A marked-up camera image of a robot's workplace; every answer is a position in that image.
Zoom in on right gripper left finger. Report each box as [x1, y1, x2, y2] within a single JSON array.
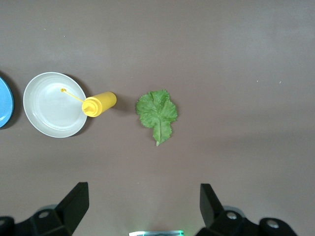
[[0, 181, 90, 236]]

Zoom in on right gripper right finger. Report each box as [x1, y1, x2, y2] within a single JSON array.
[[195, 183, 300, 236]]

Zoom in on green lettuce leaf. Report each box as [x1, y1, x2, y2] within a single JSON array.
[[135, 89, 178, 147]]

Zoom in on beige round plate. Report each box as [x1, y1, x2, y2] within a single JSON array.
[[23, 72, 88, 138]]

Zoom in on blue round plate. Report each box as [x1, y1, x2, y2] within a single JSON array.
[[0, 76, 15, 129]]

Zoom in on yellow squeeze bottle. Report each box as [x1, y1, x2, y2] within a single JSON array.
[[61, 88, 118, 118]]

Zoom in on brown table cover sheet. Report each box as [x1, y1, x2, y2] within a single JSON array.
[[0, 0, 315, 236]]

